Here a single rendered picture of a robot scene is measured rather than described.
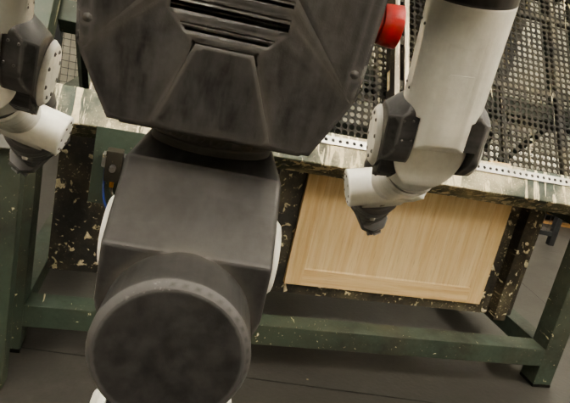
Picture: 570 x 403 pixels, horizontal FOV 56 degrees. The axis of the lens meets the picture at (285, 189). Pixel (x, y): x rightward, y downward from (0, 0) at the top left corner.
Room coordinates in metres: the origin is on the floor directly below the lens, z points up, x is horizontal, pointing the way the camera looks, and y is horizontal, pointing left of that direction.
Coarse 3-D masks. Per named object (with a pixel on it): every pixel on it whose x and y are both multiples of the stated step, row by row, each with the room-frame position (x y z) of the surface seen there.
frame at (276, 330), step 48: (288, 192) 2.00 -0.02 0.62; (48, 240) 2.06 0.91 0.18; (96, 240) 1.83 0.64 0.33; (288, 240) 2.01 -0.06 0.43; (528, 240) 2.21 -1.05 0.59; (288, 288) 2.02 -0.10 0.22; (288, 336) 1.78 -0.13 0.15; (336, 336) 1.83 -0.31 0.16; (384, 336) 1.88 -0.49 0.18; (432, 336) 1.96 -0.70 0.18; (480, 336) 2.05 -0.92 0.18; (528, 336) 2.17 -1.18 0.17
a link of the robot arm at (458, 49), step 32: (448, 32) 0.56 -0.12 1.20; (480, 32) 0.55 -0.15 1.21; (416, 64) 0.60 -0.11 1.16; (448, 64) 0.57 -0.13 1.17; (480, 64) 0.57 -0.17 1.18; (416, 96) 0.60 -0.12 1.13; (448, 96) 0.58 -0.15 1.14; (480, 96) 0.58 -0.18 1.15; (384, 128) 0.63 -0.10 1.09; (416, 128) 0.60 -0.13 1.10; (448, 128) 0.59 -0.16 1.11; (480, 128) 0.60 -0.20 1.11
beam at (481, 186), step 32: (64, 96) 1.58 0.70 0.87; (96, 96) 1.61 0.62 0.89; (96, 128) 1.57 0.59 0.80; (128, 128) 1.59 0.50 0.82; (288, 160) 1.73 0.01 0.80; (320, 160) 1.75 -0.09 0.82; (352, 160) 1.79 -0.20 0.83; (480, 160) 1.96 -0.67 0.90; (448, 192) 1.93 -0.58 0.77; (480, 192) 1.91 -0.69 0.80; (512, 192) 1.94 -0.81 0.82; (544, 192) 1.98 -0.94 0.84
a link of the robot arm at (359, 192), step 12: (360, 168) 0.90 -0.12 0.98; (348, 180) 0.88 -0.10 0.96; (360, 180) 0.88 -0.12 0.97; (348, 192) 0.88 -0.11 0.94; (360, 192) 0.87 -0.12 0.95; (372, 192) 0.87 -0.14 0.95; (348, 204) 0.89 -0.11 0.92; (360, 204) 0.89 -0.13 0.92; (372, 204) 0.90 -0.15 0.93; (384, 204) 0.91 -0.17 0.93; (396, 204) 0.92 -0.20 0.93; (372, 216) 0.96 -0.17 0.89
